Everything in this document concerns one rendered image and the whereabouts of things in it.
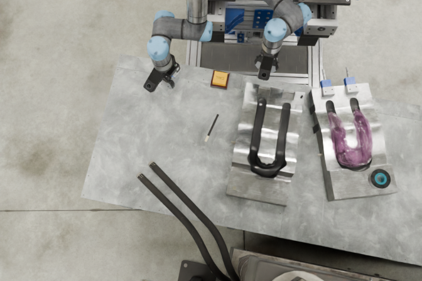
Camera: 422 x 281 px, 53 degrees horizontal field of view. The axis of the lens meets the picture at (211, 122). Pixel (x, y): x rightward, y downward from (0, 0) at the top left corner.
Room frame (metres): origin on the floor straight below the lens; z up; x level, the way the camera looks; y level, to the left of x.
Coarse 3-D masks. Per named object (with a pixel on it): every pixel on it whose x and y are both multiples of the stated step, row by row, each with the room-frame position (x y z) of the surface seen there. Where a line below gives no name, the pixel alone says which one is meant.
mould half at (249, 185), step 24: (264, 96) 0.60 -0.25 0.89; (240, 120) 0.50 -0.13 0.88; (264, 120) 0.49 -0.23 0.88; (240, 144) 0.39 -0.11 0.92; (264, 144) 0.38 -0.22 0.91; (288, 144) 0.37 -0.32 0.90; (240, 168) 0.30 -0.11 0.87; (288, 168) 0.27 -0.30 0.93; (240, 192) 0.20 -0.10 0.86; (264, 192) 0.19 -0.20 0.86; (288, 192) 0.18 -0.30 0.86
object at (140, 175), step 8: (136, 176) 0.31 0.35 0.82; (144, 176) 0.30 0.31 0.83; (144, 184) 0.27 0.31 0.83; (152, 184) 0.26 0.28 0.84; (152, 192) 0.23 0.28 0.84; (160, 192) 0.23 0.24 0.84; (160, 200) 0.19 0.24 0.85; (168, 200) 0.19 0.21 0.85; (168, 208) 0.15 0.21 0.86; (176, 208) 0.15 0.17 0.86; (176, 216) 0.12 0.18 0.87
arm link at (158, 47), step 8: (152, 40) 0.71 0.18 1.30; (160, 40) 0.70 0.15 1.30; (168, 40) 0.72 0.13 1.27; (152, 48) 0.67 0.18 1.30; (160, 48) 0.67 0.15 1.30; (168, 48) 0.68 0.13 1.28; (152, 56) 0.66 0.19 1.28; (160, 56) 0.65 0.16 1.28; (168, 56) 0.67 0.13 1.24; (160, 64) 0.65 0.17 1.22
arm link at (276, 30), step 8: (272, 24) 0.73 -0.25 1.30; (280, 24) 0.72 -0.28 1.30; (264, 32) 0.72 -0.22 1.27; (272, 32) 0.70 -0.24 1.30; (280, 32) 0.69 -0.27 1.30; (288, 32) 0.71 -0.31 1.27; (264, 40) 0.70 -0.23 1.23; (272, 40) 0.68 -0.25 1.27; (280, 40) 0.68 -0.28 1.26; (272, 48) 0.68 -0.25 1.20
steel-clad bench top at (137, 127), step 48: (144, 96) 0.68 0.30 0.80; (192, 96) 0.66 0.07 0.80; (240, 96) 0.64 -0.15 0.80; (96, 144) 0.47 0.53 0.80; (144, 144) 0.45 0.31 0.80; (192, 144) 0.43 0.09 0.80; (384, 144) 0.35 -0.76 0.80; (96, 192) 0.26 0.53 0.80; (144, 192) 0.24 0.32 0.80; (192, 192) 0.22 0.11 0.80; (336, 240) -0.03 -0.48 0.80; (384, 240) -0.05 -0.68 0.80
